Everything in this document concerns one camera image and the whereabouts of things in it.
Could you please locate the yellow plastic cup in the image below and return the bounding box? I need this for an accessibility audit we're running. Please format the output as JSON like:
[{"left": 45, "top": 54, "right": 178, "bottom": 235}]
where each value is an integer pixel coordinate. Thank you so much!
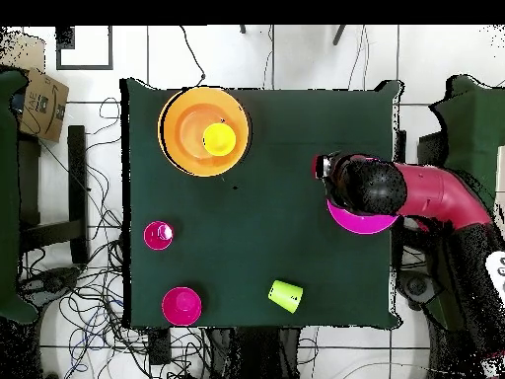
[{"left": 202, "top": 121, "right": 238, "bottom": 158}]

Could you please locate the green plastic cup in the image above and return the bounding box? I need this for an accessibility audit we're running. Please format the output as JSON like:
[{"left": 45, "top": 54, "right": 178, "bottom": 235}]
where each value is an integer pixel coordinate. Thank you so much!
[{"left": 267, "top": 279, "right": 304, "bottom": 314}]

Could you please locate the large orange plastic bowl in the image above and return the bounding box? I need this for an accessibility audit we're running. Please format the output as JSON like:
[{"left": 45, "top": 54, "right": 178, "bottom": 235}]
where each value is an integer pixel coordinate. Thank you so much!
[{"left": 157, "top": 85, "right": 252, "bottom": 178}]

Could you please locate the black computer tower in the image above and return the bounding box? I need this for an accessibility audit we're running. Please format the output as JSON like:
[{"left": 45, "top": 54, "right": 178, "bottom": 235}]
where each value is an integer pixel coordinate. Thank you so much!
[{"left": 416, "top": 130, "right": 449, "bottom": 167}]

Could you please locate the large pink plastic bowl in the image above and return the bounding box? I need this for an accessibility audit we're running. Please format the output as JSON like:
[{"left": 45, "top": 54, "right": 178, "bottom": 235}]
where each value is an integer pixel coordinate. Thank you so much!
[{"left": 325, "top": 198, "right": 400, "bottom": 236}]

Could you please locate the dark green tablecloth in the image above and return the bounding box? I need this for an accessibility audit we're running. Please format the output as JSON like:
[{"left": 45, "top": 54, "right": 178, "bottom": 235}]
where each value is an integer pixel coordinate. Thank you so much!
[{"left": 119, "top": 77, "right": 403, "bottom": 329}]

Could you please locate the green cloth covered side table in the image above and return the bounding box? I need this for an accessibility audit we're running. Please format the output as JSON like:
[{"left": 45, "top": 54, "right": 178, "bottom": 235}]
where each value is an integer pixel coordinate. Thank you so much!
[
  {"left": 428, "top": 74, "right": 505, "bottom": 333},
  {"left": 0, "top": 69, "right": 40, "bottom": 326}
]

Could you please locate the red plastic cup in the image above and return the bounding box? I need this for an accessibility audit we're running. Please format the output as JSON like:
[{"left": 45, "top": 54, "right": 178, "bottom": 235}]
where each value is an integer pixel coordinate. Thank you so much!
[{"left": 142, "top": 220, "right": 176, "bottom": 252}]

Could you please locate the small red plastic bowl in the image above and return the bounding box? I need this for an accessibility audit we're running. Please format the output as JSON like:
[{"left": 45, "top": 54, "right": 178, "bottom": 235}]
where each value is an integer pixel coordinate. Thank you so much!
[{"left": 161, "top": 286, "right": 203, "bottom": 328}]

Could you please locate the printed cardboard box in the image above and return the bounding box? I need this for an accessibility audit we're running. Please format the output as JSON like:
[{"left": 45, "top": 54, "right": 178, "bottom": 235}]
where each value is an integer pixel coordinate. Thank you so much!
[{"left": 18, "top": 67, "right": 71, "bottom": 144}]

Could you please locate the plain cardboard box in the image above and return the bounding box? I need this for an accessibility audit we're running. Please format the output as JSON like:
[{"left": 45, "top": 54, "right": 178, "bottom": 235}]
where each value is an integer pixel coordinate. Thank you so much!
[{"left": 0, "top": 31, "right": 48, "bottom": 74}]

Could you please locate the dark wooden stool frame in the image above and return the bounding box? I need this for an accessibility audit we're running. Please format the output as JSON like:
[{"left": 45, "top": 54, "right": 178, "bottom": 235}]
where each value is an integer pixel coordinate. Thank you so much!
[
  {"left": 17, "top": 124, "right": 90, "bottom": 265},
  {"left": 394, "top": 129, "right": 407, "bottom": 270}
]

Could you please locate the black floor cable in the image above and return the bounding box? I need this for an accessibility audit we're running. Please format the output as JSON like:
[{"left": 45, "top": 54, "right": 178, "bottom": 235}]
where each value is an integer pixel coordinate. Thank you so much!
[{"left": 179, "top": 26, "right": 207, "bottom": 89}]

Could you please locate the tangle of cables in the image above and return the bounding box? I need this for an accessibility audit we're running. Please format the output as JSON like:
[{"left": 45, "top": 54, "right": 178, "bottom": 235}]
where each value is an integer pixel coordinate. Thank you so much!
[{"left": 17, "top": 96, "right": 210, "bottom": 379}]

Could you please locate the black square frame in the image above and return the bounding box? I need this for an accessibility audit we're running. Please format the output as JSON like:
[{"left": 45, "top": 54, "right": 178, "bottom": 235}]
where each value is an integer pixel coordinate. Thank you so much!
[{"left": 55, "top": 26, "right": 114, "bottom": 71}]

